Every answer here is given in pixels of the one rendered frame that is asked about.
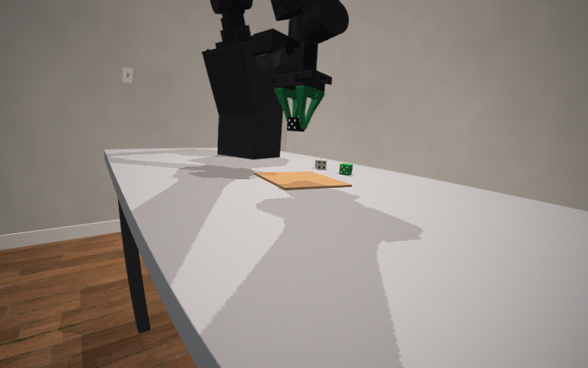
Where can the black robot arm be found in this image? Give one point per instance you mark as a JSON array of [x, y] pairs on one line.
[[317, 21]]

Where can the white die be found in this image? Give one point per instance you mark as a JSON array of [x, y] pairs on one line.
[[320, 164]]

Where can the black die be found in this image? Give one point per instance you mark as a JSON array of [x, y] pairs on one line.
[[294, 124]]

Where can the green die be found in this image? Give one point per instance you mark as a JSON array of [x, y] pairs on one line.
[[346, 169]]

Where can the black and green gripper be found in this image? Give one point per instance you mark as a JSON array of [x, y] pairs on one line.
[[297, 85]]

